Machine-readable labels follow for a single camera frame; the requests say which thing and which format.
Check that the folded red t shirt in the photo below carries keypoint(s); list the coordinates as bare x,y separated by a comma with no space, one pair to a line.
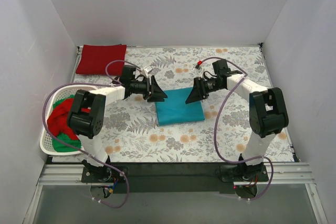
95,58

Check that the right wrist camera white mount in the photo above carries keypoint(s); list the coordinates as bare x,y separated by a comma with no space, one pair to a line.
198,68

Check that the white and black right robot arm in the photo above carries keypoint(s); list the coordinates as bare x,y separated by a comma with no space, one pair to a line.
267,116

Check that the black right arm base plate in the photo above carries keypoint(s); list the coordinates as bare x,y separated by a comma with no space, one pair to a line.
243,173

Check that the aluminium frame rail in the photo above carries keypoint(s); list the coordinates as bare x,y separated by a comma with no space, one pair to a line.
177,193

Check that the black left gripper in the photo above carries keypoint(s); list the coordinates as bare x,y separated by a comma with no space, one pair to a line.
151,88

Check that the teal t shirt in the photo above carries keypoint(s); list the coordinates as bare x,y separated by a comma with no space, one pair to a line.
174,110

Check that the crumpled red t shirt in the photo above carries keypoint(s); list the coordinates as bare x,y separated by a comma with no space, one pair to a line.
57,121

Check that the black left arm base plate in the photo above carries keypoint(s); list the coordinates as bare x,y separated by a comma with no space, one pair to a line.
100,174

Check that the white plastic laundry basket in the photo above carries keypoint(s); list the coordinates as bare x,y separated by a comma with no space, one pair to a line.
61,92

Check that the crumpled green t shirt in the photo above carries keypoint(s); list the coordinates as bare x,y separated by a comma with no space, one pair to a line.
63,146

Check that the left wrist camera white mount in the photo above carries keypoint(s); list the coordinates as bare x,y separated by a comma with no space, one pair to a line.
145,71

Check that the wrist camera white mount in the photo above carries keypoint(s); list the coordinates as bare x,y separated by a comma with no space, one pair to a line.
145,71
198,68

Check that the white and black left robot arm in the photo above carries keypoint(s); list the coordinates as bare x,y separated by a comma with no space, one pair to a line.
86,115

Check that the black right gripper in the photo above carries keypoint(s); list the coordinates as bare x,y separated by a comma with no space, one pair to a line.
200,88

